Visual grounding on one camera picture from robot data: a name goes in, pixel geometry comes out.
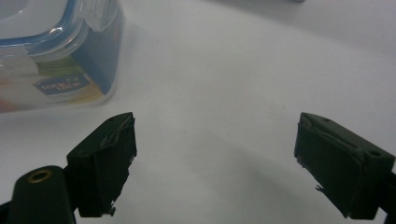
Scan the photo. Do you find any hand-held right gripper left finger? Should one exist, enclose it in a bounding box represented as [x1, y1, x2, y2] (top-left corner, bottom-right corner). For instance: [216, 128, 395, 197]
[65, 111, 138, 218]

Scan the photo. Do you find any clear plastic container blue seal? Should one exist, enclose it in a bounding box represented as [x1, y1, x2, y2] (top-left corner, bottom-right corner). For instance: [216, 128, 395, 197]
[0, 0, 126, 114]

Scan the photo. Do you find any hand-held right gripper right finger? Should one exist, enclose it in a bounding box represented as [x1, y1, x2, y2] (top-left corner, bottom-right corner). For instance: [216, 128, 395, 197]
[293, 112, 396, 220]

